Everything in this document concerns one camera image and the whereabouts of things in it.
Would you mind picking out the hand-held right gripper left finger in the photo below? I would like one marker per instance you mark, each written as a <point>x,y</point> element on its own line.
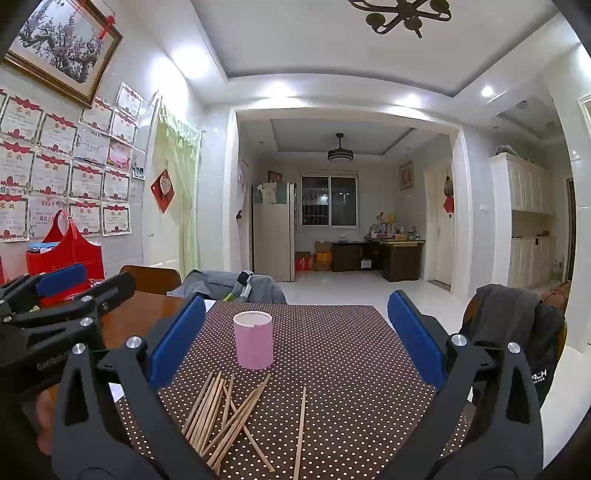
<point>178,341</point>

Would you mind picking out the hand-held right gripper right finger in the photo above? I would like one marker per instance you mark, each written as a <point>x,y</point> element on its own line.
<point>415,341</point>

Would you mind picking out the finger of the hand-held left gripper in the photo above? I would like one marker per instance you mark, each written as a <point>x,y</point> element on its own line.
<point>60,278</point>
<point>115,287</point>

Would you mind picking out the bundle of wooden chopsticks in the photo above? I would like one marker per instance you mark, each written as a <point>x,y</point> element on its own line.
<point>213,399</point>

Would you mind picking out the pink cup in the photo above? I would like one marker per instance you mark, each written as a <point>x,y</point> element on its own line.
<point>253,346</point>

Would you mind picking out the single wooden chopstick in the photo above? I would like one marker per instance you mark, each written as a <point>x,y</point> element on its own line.
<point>300,429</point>

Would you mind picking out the person's left hand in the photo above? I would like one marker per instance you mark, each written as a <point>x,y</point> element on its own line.
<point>42,413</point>

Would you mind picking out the red felt bag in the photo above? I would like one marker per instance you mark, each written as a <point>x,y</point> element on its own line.
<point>69,251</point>

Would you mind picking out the blue printed carton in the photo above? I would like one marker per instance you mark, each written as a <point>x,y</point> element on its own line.
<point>44,248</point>

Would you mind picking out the white underlay sheet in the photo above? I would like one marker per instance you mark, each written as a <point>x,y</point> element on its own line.
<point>210,304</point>

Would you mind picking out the dark wooden desk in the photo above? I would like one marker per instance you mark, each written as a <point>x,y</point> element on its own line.
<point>401,261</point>

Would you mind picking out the brown polka dot tablecloth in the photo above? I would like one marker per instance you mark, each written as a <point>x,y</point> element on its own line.
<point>332,369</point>

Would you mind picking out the dark jacket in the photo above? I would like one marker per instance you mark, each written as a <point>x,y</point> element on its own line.
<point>508,323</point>

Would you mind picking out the white door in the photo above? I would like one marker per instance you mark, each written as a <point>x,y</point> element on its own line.
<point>438,249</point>

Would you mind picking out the red diamond heart decoration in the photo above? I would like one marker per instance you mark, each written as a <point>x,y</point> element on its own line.
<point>164,190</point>

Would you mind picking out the cluster of bottles and boxes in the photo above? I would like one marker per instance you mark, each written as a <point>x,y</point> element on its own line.
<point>390,230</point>

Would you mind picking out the small photo print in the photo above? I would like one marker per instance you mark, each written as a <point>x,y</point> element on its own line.
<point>138,172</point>

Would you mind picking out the orange box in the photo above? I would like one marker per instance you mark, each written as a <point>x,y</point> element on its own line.
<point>323,262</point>

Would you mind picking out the red box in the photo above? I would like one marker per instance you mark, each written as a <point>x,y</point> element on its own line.
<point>304,262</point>

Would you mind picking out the small red diamond sign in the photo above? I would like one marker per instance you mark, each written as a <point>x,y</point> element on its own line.
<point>448,206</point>

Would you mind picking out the orange patterned cloth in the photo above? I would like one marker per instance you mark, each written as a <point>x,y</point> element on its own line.
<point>557,294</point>

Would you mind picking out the pale green curtain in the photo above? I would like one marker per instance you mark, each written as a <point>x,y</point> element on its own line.
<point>182,152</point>

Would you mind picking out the gold framed picture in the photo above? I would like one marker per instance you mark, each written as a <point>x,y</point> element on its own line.
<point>406,175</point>

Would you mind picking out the barred window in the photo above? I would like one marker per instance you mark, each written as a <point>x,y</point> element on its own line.
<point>330,198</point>

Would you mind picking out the pale paper sheet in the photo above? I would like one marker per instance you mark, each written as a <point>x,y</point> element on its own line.
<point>268,194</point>

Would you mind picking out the white tall cabinet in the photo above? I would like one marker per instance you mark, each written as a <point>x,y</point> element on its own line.
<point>521,184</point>

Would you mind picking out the small dark framed picture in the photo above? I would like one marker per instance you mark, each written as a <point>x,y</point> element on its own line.
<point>274,177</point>

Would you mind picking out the brown door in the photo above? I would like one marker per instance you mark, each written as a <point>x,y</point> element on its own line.
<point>571,230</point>

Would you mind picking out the black ceiling fan light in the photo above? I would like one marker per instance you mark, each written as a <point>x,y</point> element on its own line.
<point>340,156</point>

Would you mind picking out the grey bag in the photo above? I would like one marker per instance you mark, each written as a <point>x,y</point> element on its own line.
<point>506,150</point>

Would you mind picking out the framed blossom painting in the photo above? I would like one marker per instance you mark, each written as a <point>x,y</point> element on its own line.
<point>60,46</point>

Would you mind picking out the recessed ceiling downlight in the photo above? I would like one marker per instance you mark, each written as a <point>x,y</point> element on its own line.
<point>486,91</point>

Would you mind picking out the dark metal chandelier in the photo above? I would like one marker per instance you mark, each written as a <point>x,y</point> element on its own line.
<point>408,11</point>

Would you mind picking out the wall of award certificates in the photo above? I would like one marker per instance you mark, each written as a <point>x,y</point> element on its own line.
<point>55,134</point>

